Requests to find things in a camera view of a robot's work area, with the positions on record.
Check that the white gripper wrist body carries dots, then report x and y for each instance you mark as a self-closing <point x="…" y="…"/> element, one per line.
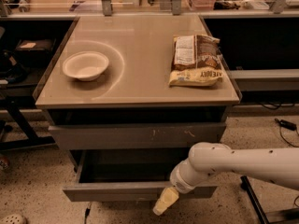
<point x="181" y="182"/>

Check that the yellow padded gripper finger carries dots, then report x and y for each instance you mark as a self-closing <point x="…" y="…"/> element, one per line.
<point x="168" y="197"/>

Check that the grey drawer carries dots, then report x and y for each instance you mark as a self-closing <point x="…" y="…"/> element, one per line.
<point x="121" y="175"/>
<point x="132" y="136"/>

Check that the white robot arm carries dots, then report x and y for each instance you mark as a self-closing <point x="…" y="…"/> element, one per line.
<point x="279" y="166"/>

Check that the grey top drawer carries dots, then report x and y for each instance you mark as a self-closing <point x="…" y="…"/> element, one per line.
<point x="132" y="136"/>

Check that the grey drawer cabinet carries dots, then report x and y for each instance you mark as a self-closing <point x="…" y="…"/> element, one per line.
<point x="134" y="89"/>

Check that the black metal stand base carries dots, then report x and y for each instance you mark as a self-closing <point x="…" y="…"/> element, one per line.
<point x="287" y="216"/>

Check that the brown yellow snack bag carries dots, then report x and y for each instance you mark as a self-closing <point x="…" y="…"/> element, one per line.
<point x="195" y="61"/>

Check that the black power adapter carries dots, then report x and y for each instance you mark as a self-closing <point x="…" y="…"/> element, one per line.
<point x="286" y="124"/>

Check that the white paper bowl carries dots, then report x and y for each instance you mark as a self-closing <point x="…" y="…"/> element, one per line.
<point x="85" y="65"/>

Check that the white perforated shoe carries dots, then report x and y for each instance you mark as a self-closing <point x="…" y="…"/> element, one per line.
<point x="13" y="219"/>

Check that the black box with label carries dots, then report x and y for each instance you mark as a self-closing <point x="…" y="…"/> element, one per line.
<point x="35" y="53"/>

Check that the black table leg frame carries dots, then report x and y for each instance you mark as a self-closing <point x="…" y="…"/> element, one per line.
<point x="32" y="140"/>

